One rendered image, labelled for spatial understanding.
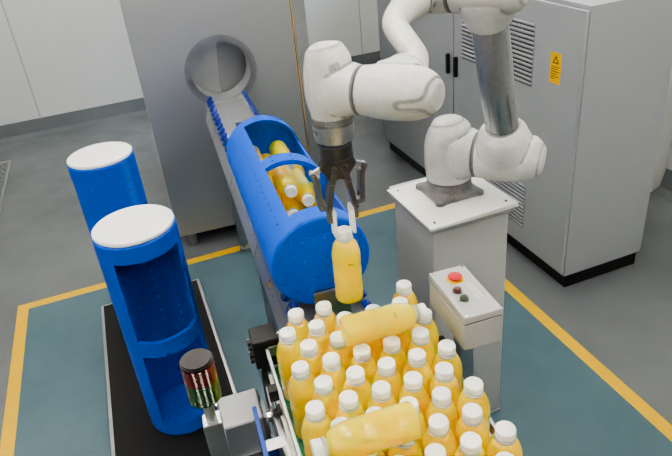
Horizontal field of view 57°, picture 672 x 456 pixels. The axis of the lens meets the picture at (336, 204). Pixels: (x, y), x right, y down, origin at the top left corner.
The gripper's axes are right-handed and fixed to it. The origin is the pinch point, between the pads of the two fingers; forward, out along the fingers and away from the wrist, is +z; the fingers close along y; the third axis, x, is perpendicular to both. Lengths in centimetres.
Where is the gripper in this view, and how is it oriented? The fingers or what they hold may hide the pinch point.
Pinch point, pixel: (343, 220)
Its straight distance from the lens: 144.1
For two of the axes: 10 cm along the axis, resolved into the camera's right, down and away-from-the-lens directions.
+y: -9.5, 2.2, -2.1
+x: 2.9, 4.4, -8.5
